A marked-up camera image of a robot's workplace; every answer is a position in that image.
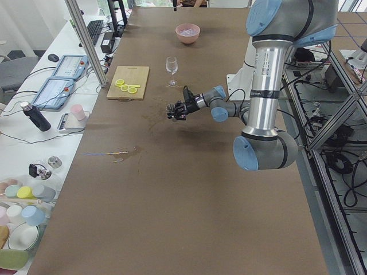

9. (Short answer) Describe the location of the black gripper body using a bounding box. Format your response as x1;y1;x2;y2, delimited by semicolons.
185;97;205;115

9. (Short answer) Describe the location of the steel jigger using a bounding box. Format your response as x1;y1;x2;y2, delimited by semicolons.
166;104;175;119

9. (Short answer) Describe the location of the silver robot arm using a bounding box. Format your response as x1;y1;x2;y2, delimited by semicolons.
166;1;338;171

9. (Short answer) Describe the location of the clear wine glass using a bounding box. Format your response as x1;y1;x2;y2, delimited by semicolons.
166;56;178;87

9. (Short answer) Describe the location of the pink bowl of ice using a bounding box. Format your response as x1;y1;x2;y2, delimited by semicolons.
175;23;201;44

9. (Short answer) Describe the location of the lemon slice near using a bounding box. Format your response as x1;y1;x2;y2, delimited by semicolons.
127;87;138;94

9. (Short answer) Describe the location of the lemon slice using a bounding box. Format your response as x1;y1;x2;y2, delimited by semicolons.
127;87;138;94
115;79;125;87
120;84;130;92

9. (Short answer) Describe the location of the bamboo cutting board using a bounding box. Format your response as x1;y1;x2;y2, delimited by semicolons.
107;66;150;100

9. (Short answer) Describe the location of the lemon slice middle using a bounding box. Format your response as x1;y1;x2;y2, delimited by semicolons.
120;84;130;92

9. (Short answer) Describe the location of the lemon slice far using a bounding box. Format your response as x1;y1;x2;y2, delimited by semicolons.
115;79;125;87

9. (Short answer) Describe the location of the pink plastic cup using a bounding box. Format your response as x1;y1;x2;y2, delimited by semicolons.
70;104;86;121

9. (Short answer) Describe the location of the white kitchen scale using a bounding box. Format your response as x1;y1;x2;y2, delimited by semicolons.
57;111;91;133

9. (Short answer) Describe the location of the black keyboard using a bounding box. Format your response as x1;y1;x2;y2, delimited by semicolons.
87;20;104;45

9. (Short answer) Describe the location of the teach pendant far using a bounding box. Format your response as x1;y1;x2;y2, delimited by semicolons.
52;55;89;80

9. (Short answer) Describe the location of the teach pendant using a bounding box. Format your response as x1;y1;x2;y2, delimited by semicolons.
52;55;89;80
32;77;75;111

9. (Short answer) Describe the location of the teach pendant near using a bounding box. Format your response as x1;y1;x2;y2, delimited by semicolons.
32;77;75;111

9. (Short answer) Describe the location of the black computer mouse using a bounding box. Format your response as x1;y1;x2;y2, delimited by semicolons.
48;54;60;62

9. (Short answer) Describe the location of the black water bottle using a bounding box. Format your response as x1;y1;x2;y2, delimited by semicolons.
20;101;51;132

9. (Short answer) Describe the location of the glass oil dispenser bottle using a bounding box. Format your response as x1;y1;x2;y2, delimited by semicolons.
29;163;52;180

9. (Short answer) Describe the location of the grey office chair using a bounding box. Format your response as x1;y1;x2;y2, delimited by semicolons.
1;56;38;101

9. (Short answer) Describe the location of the cup rack with cups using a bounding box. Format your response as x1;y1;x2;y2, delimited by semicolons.
1;179;57;226

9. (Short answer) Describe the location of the white bowl green rim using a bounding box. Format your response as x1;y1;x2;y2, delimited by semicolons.
8;223;40;250

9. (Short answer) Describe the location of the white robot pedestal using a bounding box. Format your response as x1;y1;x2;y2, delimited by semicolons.
227;37;256;101

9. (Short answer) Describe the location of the aluminium frame post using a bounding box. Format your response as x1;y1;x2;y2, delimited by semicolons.
65;0;107;88

